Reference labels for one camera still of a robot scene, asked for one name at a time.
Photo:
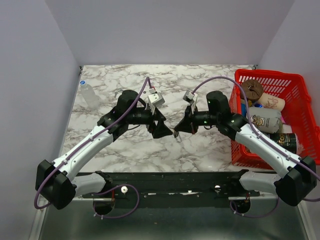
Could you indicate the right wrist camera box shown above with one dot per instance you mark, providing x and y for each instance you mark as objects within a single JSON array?
[{"x": 191, "y": 98}]

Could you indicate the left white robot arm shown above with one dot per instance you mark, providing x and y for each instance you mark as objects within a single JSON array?
[{"x": 58, "y": 181}]

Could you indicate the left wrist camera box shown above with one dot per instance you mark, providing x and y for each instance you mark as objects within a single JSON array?
[{"x": 155, "y": 100}]

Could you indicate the black printed can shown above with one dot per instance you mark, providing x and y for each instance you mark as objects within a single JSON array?
[{"x": 288, "y": 141}]

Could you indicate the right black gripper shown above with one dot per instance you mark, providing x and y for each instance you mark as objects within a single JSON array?
[{"x": 188, "y": 124}]

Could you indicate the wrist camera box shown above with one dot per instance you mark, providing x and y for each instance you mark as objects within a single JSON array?
[
  {"x": 191, "y": 98},
  {"x": 155, "y": 100}
]

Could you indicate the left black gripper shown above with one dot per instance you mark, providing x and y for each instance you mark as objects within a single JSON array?
[{"x": 161, "y": 130}]

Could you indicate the brown round wooden block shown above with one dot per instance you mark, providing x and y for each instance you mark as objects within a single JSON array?
[{"x": 253, "y": 90}]

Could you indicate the beige printed cylinder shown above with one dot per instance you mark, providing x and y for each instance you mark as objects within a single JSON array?
[{"x": 272, "y": 102}]

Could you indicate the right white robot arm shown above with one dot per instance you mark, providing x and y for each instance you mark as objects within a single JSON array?
[{"x": 294, "y": 178}]

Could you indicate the grey printed pouch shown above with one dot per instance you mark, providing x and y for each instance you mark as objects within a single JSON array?
[{"x": 266, "y": 120}]

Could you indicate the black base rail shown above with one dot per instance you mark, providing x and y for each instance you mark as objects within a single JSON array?
[{"x": 168, "y": 190}]

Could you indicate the red plastic basket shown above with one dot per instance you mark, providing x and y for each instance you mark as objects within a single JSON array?
[{"x": 297, "y": 113}]

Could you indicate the clear plastic water bottle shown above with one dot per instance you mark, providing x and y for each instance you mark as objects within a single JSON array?
[{"x": 89, "y": 95}]

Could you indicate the small brass padlock with key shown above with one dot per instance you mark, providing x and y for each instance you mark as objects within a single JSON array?
[{"x": 177, "y": 136}]

